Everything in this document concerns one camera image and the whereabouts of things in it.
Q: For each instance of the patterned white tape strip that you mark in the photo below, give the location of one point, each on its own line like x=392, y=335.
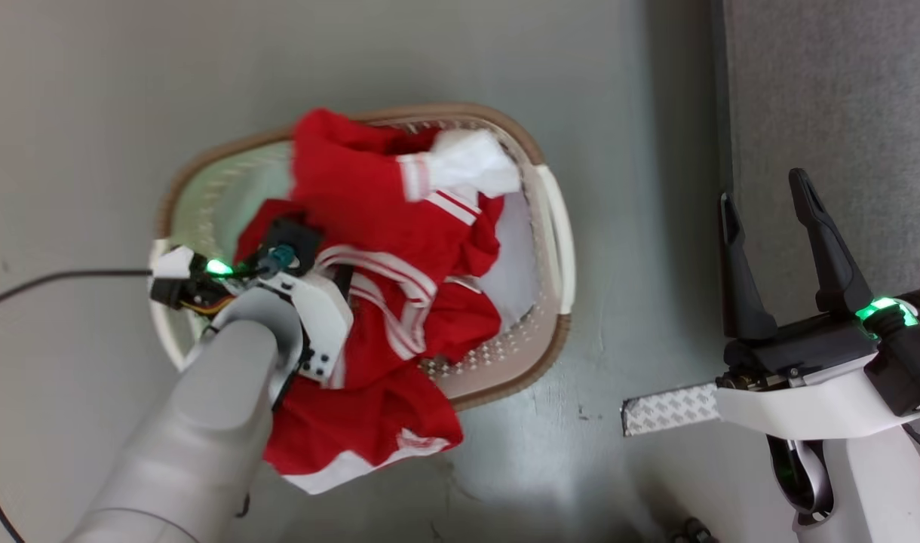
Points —
x=671, y=409

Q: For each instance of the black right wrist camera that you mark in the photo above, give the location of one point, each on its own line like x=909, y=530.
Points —
x=912, y=362

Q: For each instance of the dark robot base part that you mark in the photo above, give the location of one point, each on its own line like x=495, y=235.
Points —
x=694, y=534

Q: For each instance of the red white-striped garment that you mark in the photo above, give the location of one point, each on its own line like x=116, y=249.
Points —
x=354, y=188

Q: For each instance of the grey fabric sofa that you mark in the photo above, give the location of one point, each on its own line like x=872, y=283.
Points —
x=844, y=90

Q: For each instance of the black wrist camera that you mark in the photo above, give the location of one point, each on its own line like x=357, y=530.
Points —
x=912, y=362
x=298, y=237

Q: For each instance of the beige perforated laundry basket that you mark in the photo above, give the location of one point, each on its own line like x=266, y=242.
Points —
x=219, y=188

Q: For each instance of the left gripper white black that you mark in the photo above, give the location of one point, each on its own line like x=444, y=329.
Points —
x=320, y=317

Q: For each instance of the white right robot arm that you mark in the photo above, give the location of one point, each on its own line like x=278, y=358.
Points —
x=882, y=490

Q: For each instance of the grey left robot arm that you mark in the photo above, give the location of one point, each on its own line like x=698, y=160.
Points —
x=188, y=437

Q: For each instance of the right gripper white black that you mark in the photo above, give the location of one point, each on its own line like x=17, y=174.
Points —
x=799, y=400

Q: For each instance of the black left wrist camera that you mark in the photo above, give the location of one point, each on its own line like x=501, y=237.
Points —
x=298, y=237

